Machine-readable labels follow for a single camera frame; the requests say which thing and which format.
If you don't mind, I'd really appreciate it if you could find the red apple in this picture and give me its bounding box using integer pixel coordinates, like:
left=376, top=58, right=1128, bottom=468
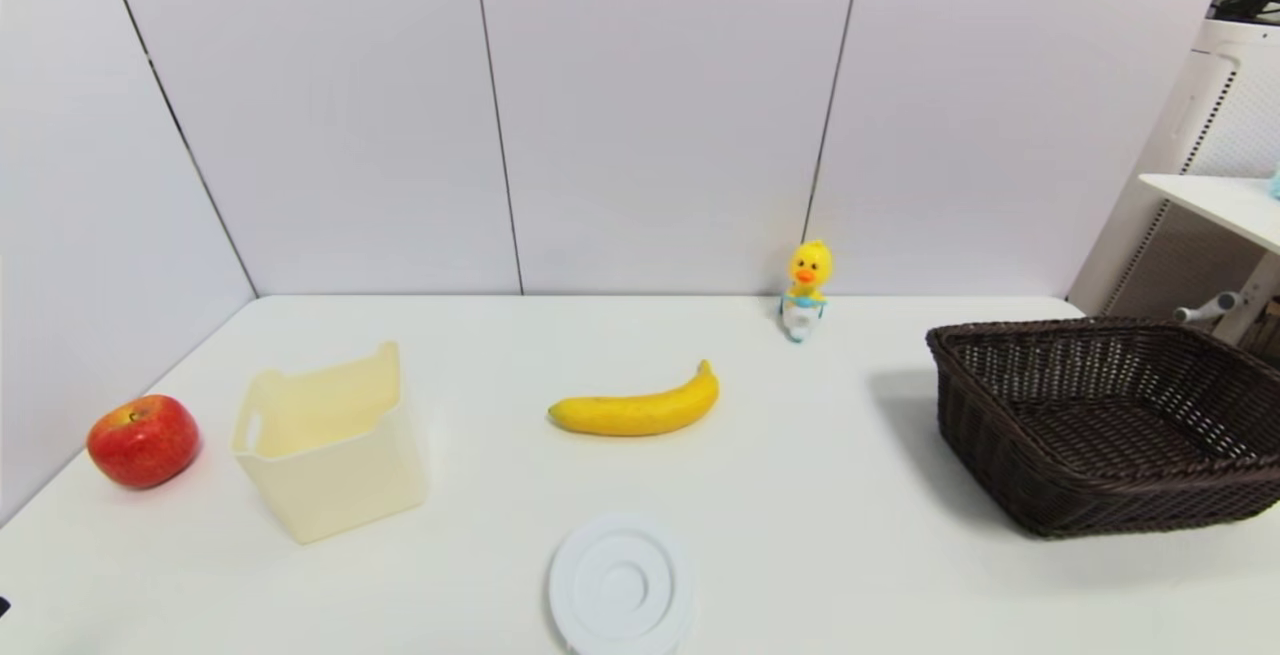
left=86, top=394, right=202, bottom=490

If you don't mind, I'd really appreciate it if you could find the cream plastic storage bin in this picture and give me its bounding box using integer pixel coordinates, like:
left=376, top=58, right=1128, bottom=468
left=231, top=340, right=430, bottom=546

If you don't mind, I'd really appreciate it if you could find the white round plate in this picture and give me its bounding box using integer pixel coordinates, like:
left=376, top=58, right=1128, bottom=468
left=547, top=514, right=694, bottom=655

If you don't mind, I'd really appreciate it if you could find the yellow banana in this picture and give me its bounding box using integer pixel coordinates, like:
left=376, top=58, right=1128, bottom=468
left=547, top=360, right=720, bottom=438

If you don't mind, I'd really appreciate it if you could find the yellow duck toy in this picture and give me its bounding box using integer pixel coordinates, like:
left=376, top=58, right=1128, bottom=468
left=779, top=239, right=833, bottom=343

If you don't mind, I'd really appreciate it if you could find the dark brown wicker basket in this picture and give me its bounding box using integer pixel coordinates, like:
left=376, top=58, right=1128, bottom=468
left=925, top=317, right=1280, bottom=539

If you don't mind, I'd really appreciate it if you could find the white side table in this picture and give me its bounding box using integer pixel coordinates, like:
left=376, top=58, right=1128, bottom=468
left=1138, top=173, right=1280, bottom=346

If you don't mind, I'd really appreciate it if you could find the grey table crank handle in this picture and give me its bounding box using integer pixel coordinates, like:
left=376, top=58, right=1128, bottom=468
left=1173, top=292, right=1244, bottom=326

